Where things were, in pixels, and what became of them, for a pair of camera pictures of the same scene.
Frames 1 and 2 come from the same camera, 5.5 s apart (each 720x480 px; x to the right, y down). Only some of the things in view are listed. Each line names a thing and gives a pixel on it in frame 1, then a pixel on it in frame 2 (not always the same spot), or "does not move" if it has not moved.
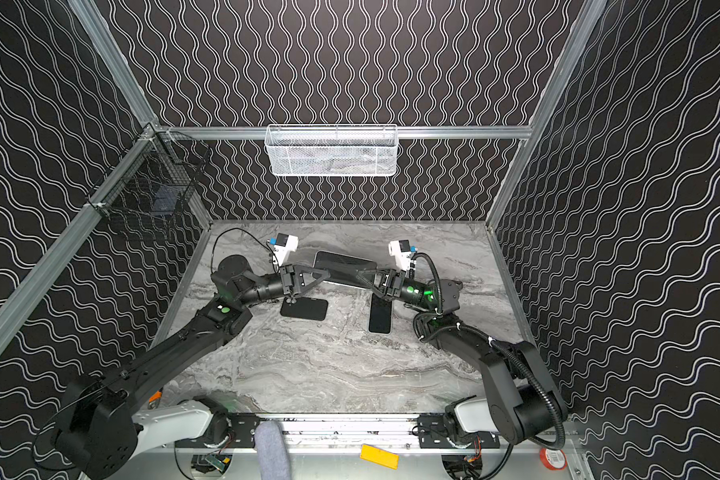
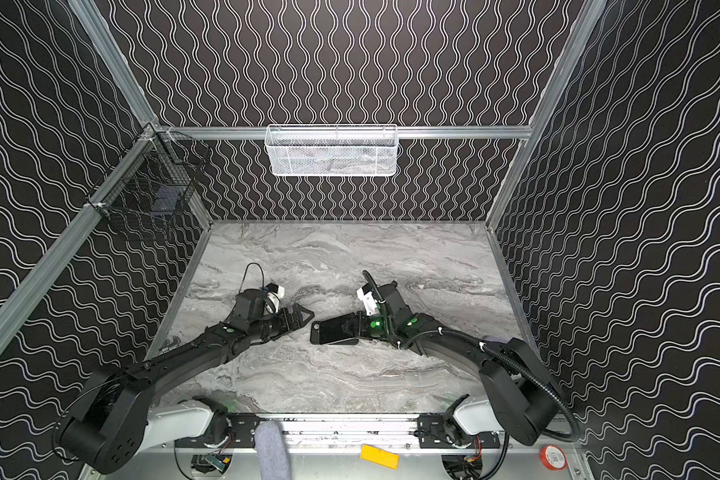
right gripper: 387,284 to 363,327
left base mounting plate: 242,433 does not move
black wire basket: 154,179 does not move
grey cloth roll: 274,460 does not move
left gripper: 290,282 to 281,321
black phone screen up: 342,267 to 338,328
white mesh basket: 332,150 does not move
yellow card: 382,457 does not move
